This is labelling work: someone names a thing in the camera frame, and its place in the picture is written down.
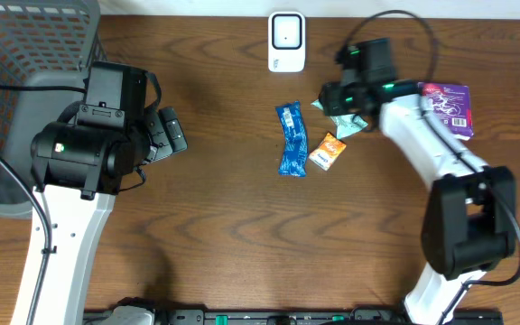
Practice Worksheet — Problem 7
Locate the green wet wipe pack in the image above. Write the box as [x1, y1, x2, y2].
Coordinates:
[330, 114, 368, 139]

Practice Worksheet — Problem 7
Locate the purple pink Carefree pad pack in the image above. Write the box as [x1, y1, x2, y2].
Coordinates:
[419, 82, 474, 141]

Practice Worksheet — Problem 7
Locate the orange tissue pack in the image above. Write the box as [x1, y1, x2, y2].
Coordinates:
[309, 133, 347, 171]

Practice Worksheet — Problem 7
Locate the blue snack wrapper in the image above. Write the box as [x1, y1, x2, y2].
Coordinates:
[275, 101, 308, 177]

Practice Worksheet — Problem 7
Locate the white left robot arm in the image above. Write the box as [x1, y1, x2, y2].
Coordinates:
[12, 61, 188, 324]

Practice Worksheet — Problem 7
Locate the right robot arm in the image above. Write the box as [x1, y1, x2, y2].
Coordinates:
[319, 38, 520, 324]

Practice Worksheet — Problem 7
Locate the grey plastic mesh basket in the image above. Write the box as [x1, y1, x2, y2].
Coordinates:
[0, 0, 108, 220]

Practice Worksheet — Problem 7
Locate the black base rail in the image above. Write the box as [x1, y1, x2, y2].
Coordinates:
[83, 308, 505, 325]

